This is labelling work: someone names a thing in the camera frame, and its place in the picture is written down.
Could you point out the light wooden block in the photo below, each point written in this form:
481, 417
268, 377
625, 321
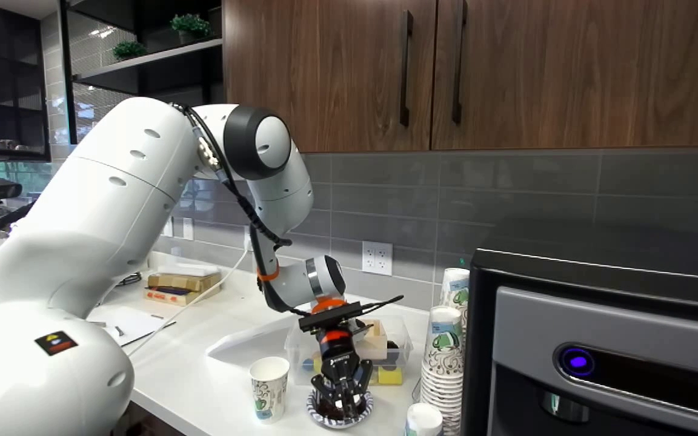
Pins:
373, 341

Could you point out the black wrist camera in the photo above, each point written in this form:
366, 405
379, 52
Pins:
332, 315

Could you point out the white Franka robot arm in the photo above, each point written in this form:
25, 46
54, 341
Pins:
98, 220

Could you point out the white cutting board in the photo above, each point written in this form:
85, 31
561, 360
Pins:
253, 343

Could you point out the wooden cabinet door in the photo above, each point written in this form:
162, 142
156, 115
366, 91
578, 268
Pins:
591, 74
326, 74

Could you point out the white paper cup with speckles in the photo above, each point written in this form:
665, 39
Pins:
269, 390

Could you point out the green potted plant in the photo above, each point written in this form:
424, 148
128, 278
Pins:
192, 26
128, 49

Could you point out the metal sink drain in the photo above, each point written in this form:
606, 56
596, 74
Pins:
339, 425

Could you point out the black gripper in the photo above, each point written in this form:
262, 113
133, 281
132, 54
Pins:
339, 346

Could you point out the black glass cabinet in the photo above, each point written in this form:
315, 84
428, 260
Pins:
10, 82

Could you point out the flat wooden box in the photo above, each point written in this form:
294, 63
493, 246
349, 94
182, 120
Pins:
182, 280

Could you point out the black coffee machine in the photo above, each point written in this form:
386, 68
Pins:
600, 347

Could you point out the dark coffee beans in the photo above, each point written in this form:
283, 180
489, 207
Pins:
326, 413

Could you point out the small white wall outlet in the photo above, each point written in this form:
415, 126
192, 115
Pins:
188, 228
167, 228

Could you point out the red white book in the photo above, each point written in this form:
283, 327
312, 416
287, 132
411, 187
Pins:
167, 297

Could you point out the white paper sheet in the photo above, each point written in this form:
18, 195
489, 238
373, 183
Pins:
127, 324

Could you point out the clear plastic bin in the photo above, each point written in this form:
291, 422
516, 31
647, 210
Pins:
401, 355

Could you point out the paper cup with green print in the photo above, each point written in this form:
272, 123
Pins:
423, 422

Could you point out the tall stack of paper cups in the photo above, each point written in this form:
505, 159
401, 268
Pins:
445, 372

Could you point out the dark open shelf unit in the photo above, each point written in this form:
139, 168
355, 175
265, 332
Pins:
145, 74

